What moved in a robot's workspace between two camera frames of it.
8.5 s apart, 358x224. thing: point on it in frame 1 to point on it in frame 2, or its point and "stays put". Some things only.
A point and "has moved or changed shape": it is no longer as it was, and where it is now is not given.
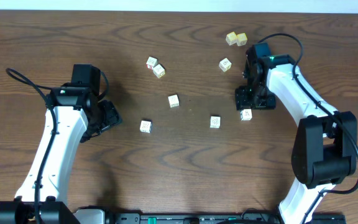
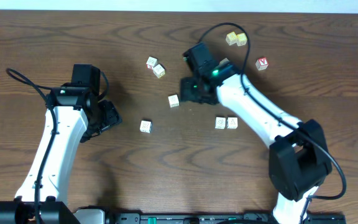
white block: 145,126 stays put
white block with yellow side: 159,71 stays put
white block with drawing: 215,121 has moved or changed shape
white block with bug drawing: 246,114 has moved or changed shape
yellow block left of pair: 231,38 stays put
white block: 174,101 stays put
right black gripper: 242,100 to 186,91
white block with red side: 151,61 stays put
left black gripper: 109,116 stays put
